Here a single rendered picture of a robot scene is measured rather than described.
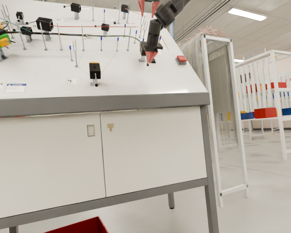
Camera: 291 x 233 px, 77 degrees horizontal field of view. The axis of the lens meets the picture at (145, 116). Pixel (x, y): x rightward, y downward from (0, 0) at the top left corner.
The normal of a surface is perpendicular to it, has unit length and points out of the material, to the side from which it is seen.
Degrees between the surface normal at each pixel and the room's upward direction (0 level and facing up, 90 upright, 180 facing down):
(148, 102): 90
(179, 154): 90
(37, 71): 54
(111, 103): 90
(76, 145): 90
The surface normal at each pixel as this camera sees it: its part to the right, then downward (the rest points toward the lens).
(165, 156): 0.29, -0.07
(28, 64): 0.19, -0.65
